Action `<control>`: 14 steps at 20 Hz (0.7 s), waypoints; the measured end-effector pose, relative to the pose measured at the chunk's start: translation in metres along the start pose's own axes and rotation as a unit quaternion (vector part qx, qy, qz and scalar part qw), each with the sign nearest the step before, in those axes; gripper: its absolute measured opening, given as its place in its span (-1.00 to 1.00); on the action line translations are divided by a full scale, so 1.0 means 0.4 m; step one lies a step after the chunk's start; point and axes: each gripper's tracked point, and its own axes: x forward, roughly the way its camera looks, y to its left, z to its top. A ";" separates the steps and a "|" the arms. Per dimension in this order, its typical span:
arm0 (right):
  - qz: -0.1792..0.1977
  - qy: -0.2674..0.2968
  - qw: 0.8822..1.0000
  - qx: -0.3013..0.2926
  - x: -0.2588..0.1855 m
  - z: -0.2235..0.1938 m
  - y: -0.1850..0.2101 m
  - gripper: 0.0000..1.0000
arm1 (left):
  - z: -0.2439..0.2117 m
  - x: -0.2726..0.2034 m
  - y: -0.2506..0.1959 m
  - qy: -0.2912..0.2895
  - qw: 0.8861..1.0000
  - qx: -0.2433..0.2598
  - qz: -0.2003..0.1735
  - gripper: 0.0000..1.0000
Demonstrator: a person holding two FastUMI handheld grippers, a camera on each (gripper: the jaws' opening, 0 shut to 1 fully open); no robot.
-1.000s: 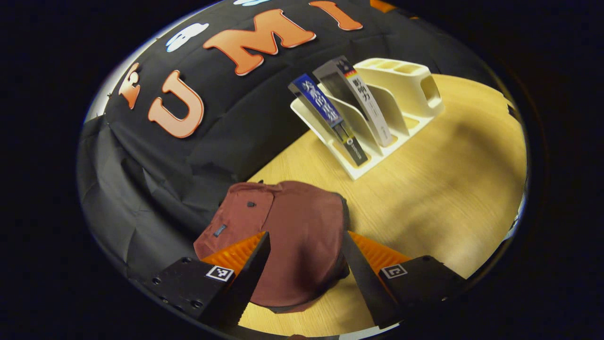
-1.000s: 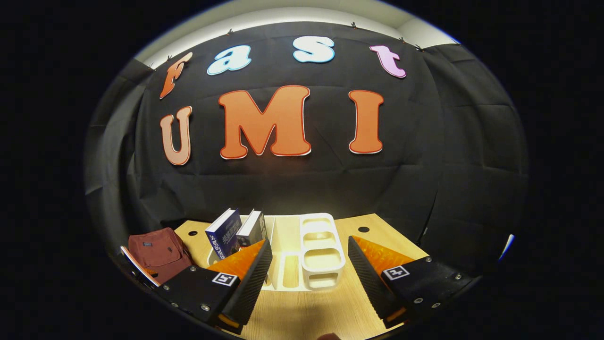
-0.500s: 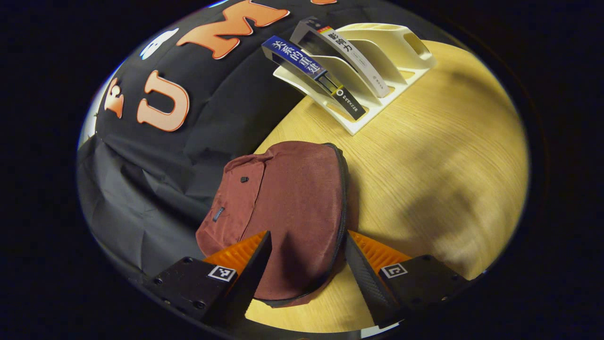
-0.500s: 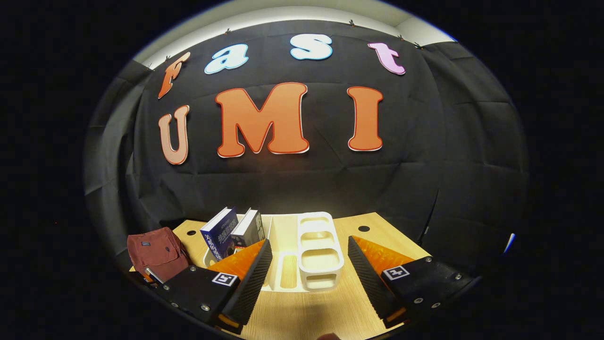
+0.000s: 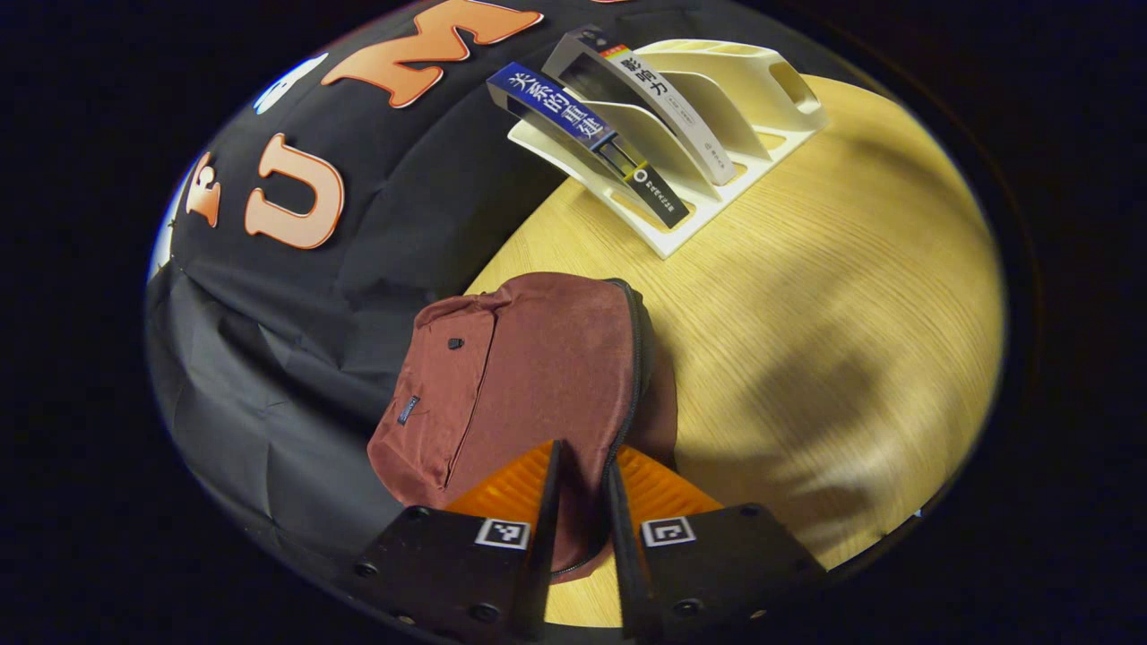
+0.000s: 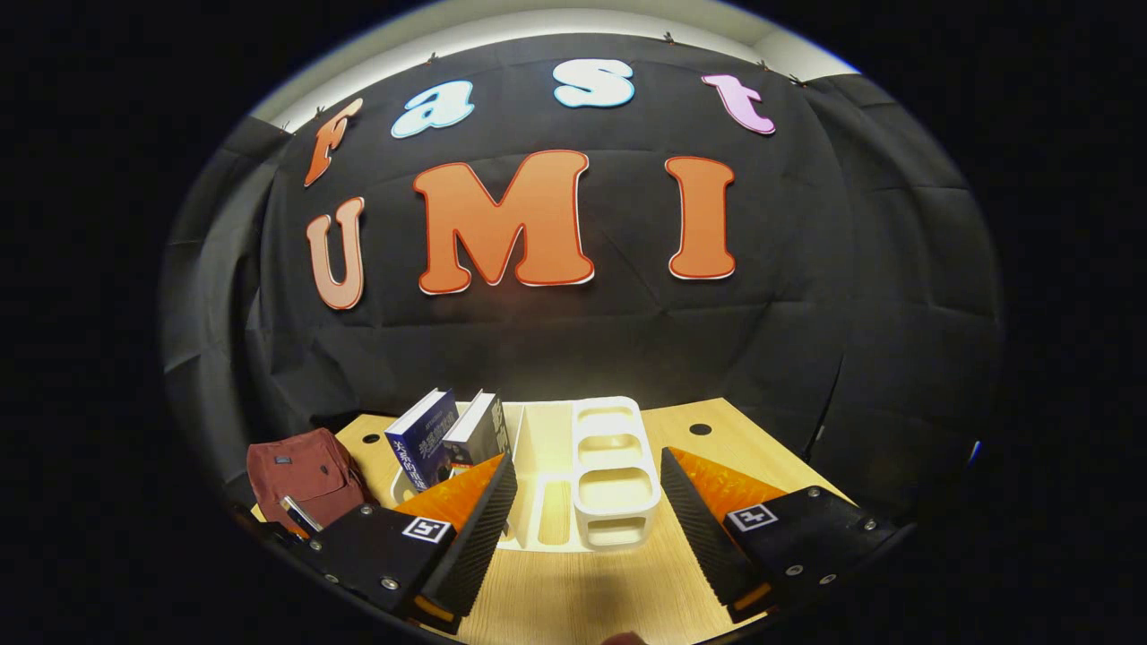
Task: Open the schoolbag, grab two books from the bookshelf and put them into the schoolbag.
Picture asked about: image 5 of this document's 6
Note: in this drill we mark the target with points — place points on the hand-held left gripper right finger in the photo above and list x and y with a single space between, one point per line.
620 537

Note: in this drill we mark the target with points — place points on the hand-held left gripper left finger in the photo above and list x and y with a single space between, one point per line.
548 537

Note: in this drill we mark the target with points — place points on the maroon schoolbag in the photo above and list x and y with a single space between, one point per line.
538 358

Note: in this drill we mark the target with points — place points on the blue cover book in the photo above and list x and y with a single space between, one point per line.
556 107

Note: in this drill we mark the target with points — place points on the grey portrait cover book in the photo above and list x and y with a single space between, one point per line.
663 98

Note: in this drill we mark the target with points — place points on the white bookshelf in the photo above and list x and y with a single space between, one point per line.
744 72

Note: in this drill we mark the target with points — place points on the black backdrop cloth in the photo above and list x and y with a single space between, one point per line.
296 313

